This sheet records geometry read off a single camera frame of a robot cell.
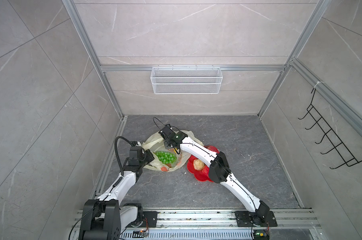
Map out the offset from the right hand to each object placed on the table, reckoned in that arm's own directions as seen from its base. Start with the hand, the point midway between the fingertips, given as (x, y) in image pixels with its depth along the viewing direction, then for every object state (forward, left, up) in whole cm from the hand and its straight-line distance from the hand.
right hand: (170, 140), depth 98 cm
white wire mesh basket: (+33, -12, +25) cm, 43 cm away
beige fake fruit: (-18, -18, +1) cm, 25 cm away
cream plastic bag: (-8, +8, +10) cm, 15 cm away
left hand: (-10, +10, +5) cm, 15 cm away
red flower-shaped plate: (-23, -17, -3) cm, 28 cm away
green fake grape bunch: (-11, +2, -1) cm, 12 cm away
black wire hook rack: (-30, -76, +27) cm, 86 cm away
